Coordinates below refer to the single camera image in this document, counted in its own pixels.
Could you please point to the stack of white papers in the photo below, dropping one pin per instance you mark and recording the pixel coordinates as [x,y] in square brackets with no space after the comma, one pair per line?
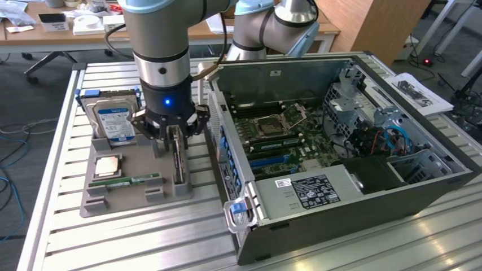
[214,28]

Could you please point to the white box with tape roll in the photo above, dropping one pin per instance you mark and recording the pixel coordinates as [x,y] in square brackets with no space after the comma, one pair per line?
[88,26]

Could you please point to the silver CPU chip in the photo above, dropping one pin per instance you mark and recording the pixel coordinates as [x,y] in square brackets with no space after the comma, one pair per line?
[107,166]

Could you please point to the grey cup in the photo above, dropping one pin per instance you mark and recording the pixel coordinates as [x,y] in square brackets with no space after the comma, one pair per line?
[55,3]

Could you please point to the green RAM stick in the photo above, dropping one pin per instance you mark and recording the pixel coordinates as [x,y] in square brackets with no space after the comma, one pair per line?
[124,180]

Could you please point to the installed labelled RAM stick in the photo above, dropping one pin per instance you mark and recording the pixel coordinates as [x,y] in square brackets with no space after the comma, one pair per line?
[276,143]

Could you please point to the orange packet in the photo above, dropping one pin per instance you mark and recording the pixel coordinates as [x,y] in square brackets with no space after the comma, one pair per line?
[115,9]

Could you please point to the blue expansion slot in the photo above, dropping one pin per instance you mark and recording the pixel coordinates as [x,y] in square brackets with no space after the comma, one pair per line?
[268,161]

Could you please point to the black stand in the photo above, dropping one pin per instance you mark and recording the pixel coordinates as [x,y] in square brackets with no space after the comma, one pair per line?
[466,93]

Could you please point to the grey parts rack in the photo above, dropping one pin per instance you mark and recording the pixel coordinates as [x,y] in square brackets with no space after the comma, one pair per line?
[135,166]

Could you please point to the dark grey PC case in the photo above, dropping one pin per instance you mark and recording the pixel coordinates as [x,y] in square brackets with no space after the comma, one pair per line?
[338,234]

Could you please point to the silver chipset heatsink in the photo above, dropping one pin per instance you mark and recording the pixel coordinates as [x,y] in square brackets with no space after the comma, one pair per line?
[313,165]

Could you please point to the perforated metal drive cage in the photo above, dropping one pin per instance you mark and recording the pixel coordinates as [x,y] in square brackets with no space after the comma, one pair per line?
[346,113]

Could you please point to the blue case release latch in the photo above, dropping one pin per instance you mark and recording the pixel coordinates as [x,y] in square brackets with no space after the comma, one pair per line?
[236,211]

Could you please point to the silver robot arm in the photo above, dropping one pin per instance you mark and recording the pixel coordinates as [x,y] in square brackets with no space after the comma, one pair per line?
[158,36]

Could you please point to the device with red light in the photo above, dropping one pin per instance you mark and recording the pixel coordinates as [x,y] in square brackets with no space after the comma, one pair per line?
[427,62]

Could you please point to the silver socket cover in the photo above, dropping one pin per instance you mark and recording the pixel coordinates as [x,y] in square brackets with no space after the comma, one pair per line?
[302,108]

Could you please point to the hard disk with blue carrier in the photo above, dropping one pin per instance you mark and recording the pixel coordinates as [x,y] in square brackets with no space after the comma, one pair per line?
[112,121]

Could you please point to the CPU socket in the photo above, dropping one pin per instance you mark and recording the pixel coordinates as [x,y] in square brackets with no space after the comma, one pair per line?
[271,127]

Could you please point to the small white card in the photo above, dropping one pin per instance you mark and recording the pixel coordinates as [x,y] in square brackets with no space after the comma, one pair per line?
[19,29]

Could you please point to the white desk frame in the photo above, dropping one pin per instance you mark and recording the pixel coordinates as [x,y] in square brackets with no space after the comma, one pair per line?
[473,65]

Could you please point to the clear plastic bag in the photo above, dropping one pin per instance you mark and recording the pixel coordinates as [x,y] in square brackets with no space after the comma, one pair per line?
[15,12]

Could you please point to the office chair base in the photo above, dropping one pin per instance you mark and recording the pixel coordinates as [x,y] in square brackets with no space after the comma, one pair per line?
[48,60]

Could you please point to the printed paper sheets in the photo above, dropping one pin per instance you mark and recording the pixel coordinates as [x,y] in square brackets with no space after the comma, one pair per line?
[422,94]

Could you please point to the metal disk bay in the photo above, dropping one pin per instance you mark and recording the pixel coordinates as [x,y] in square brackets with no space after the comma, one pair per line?
[425,166]

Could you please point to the wooden desk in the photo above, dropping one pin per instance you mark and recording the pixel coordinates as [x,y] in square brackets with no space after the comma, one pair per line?
[56,38]

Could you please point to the black plastic shroud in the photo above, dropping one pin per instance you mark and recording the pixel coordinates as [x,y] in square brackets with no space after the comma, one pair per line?
[377,175]

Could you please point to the grey power supply unit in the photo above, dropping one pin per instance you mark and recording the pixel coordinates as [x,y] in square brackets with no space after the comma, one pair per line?
[275,203]

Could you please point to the black and white box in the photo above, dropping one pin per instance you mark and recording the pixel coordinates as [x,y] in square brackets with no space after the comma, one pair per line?
[52,24]

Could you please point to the green graphics card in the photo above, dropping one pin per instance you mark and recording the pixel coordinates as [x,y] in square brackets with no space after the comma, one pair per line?
[179,161]

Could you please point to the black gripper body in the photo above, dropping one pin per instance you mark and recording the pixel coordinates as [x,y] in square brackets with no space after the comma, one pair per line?
[167,96]

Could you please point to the wooden cabinet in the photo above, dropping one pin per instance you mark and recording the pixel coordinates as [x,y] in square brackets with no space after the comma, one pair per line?
[383,28]

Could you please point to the plain white box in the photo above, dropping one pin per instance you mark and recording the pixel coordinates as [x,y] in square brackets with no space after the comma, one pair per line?
[111,25]

